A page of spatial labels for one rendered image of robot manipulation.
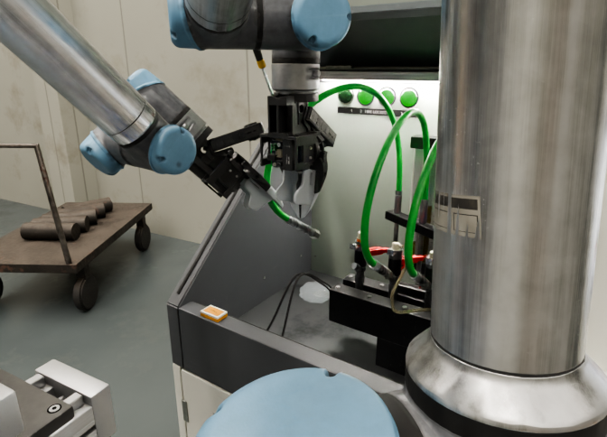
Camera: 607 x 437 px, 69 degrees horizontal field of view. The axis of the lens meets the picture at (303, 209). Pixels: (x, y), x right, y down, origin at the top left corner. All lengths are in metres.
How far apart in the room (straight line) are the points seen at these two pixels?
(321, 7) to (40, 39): 0.33
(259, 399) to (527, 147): 0.20
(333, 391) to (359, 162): 1.02
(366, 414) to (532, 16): 0.21
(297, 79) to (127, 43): 3.48
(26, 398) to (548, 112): 0.68
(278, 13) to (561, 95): 0.41
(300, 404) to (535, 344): 0.13
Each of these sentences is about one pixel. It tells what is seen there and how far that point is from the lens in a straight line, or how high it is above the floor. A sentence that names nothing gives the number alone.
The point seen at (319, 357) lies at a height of 0.95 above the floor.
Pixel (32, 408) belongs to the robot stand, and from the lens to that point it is 0.71.
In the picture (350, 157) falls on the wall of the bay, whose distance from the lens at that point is 1.27.
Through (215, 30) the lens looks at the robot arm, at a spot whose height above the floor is 1.49.
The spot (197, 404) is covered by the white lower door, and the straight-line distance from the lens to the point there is 1.15.
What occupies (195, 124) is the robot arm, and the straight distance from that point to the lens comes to 0.85.
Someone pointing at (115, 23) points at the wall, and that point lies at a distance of 4.22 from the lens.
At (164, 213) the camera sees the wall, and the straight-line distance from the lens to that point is 4.14.
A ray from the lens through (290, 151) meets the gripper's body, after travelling 0.69.
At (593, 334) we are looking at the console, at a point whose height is 1.03.
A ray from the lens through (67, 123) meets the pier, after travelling 4.51.
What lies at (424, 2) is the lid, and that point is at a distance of 1.02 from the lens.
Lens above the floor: 1.45
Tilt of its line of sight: 18 degrees down
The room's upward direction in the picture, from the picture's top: straight up
